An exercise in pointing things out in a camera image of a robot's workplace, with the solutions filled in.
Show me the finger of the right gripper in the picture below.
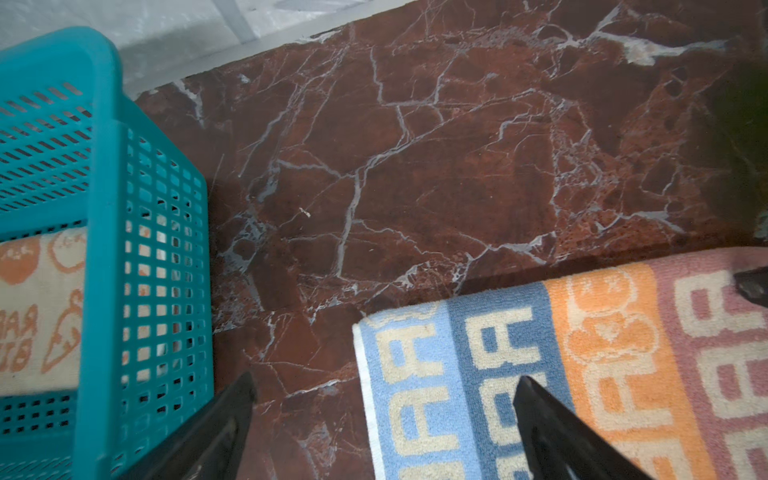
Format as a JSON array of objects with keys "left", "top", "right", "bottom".
[{"left": 733, "top": 266, "right": 768, "bottom": 308}]

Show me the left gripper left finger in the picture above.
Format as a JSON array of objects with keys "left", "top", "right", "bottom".
[{"left": 120, "top": 372, "right": 257, "bottom": 480}]

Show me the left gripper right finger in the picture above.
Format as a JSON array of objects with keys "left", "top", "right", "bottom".
[{"left": 513, "top": 376, "right": 650, "bottom": 480}]

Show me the striped multicolour rabbit towel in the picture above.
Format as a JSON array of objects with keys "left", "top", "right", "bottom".
[{"left": 352, "top": 247, "right": 767, "bottom": 479}]

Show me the orange bunny towel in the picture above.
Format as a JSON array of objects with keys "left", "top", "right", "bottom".
[{"left": 1, "top": 227, "right": 87, "bottom": 397}]

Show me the teal plastic basket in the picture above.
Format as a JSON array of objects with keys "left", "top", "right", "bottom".
[{"left": 1, "top": 27, "right": 213, "bottom": 479}]

